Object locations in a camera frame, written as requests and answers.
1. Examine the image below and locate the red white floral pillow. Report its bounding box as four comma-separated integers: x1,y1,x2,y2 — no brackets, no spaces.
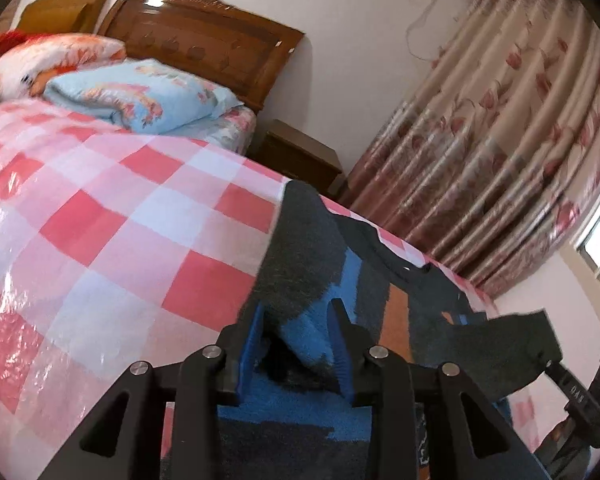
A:
0,33,127,99

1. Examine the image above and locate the wall cable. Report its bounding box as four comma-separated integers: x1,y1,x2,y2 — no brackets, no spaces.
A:
405,0,462,62

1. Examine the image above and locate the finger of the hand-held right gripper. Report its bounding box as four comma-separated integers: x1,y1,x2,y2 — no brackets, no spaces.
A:
542,355,575,387

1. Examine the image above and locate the dark wooden carved headboard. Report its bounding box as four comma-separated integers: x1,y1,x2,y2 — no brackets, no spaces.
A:
97,0,306,112

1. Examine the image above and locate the red fuzzy blanket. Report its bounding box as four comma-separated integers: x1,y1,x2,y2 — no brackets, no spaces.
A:
0,30,43,78

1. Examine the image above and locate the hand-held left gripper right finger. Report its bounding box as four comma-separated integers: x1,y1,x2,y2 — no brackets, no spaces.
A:
327,299,551,480

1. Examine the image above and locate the wooden nightstand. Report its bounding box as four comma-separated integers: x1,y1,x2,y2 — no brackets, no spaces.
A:
247,119,344,195

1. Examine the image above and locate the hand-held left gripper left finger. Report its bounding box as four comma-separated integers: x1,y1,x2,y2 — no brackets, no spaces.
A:
40,304,267,480

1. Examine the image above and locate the light wooden headboard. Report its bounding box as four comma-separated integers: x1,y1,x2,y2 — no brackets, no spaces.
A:
17,0,112,36

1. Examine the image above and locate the dark grey knit sweater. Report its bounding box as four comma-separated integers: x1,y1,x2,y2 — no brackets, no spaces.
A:
160,180,563,480

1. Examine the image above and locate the pink checkered bed cover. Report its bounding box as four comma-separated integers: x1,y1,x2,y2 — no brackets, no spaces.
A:
0,97,541,480

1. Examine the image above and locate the pink floral curtain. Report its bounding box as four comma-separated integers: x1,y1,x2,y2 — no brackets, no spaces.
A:
340,0,600,302

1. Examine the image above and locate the light blue floral pillow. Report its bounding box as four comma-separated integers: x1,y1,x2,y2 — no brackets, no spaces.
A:
44,58,244,134

